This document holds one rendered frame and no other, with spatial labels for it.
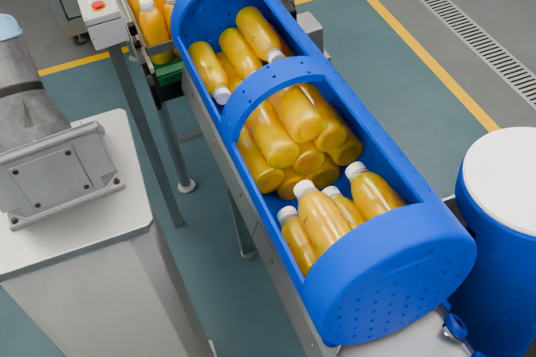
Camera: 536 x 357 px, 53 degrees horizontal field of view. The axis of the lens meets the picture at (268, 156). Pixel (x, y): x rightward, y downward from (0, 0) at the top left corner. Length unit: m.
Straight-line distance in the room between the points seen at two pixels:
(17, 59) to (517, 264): 0.97
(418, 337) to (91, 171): 0.65
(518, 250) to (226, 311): 1.27
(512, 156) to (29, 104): 0.91
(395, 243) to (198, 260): 1.55
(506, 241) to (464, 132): 1.62
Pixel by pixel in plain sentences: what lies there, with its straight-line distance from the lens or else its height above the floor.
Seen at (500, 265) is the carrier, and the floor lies 0.91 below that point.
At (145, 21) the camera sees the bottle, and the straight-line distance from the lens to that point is 1.60.
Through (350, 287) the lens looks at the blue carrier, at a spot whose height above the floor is 1.19.
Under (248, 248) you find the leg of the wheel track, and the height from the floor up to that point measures 0.07.
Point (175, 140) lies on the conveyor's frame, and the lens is 2.26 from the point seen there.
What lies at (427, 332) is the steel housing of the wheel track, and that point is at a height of 0.93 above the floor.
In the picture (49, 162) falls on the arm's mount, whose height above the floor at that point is 1.27.
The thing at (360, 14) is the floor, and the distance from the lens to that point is 3.41.
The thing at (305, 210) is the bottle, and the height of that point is 1.13.
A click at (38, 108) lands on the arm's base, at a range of 0.96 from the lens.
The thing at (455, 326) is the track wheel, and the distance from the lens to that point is 1.02.
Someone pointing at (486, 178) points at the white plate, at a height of 1.04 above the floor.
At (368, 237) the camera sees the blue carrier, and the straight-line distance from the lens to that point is 0.79.
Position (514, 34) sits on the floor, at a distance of 3.36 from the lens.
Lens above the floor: 1.88
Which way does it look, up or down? 48 degrees down
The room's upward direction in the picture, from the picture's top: 8 degrees counter-clockwise
